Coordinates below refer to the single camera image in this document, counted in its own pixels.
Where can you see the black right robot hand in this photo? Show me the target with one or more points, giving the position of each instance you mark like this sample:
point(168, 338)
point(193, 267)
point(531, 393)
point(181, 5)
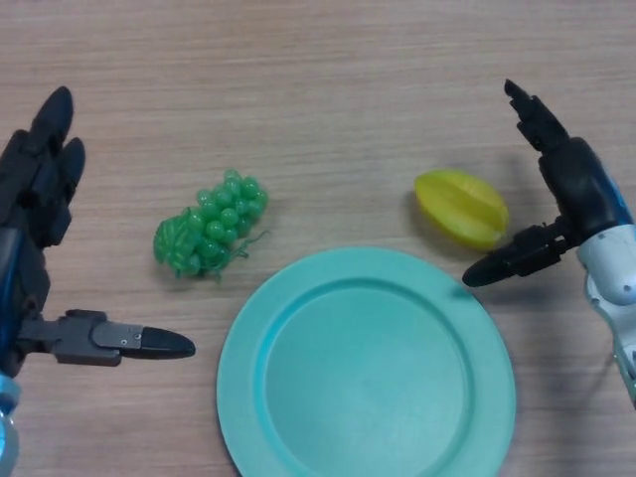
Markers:
point(581, 189)

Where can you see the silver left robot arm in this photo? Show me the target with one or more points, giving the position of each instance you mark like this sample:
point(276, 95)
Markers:
point(7, 432)

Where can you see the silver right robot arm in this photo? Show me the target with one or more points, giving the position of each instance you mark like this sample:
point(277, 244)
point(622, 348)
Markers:
point(613, 278)

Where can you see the green grape bunch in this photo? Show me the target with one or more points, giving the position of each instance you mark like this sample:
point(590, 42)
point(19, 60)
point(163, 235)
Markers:
point(213, 226)

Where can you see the yellow starfruit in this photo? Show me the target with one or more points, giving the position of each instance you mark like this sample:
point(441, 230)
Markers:
point(462, 208)

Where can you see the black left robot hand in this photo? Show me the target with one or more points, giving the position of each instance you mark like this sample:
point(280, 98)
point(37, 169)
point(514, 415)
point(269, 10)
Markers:
point(25, 238)

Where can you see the teal round plate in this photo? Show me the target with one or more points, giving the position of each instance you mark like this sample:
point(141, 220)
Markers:
point(365, 367)

